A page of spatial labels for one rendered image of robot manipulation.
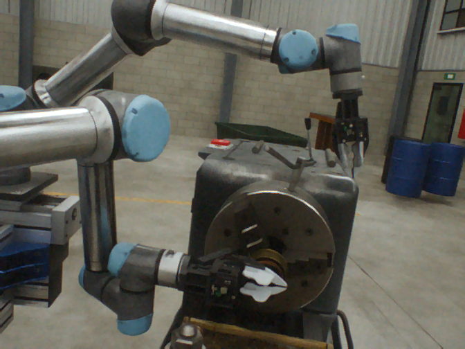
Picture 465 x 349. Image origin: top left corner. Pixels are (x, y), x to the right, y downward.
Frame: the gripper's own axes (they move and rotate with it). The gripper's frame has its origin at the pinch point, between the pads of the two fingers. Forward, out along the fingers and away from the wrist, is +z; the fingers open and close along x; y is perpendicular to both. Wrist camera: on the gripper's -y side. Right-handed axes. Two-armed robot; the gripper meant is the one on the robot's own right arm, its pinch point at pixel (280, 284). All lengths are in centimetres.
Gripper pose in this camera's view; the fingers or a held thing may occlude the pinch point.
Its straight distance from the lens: 89.3
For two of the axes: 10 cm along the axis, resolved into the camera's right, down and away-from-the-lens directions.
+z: 9.8, 1.5, -1.3
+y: -1.6, 2.0, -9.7
